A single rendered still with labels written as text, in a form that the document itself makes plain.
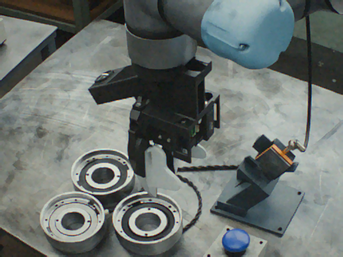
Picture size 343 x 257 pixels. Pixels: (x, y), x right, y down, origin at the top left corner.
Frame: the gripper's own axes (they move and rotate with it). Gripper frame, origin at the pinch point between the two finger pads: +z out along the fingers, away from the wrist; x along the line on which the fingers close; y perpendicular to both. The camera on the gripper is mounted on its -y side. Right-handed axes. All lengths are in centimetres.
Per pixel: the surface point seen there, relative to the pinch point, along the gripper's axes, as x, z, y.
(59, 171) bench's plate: 4.7, 16.1, -24.8
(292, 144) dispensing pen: 14.6, 0.9, 12.9
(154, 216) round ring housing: 3.2, 14.1, -4.0
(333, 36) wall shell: 163, 78, -24
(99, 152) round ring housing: 9.4, 12.5, -18.8
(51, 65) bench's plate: 29, 16, -47
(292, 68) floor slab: 155, 96, -39
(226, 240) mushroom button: 0.6, 8.8, 10.0
